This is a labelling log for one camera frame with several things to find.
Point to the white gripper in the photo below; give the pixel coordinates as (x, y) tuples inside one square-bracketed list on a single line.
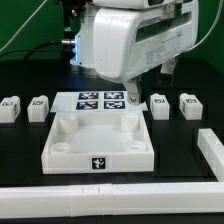
[(131, 37)]

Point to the white square tabletop tray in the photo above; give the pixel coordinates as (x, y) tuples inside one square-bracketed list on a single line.
[(98, 142)]

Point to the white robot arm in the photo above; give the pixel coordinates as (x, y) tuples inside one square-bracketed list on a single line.
[(83, 44)]

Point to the white sheet with tags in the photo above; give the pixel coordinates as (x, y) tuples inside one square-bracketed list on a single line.
[(94, 101)]

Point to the white L-shaped obstacle fence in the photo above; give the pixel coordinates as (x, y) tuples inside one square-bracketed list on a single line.
[(123, 199)]

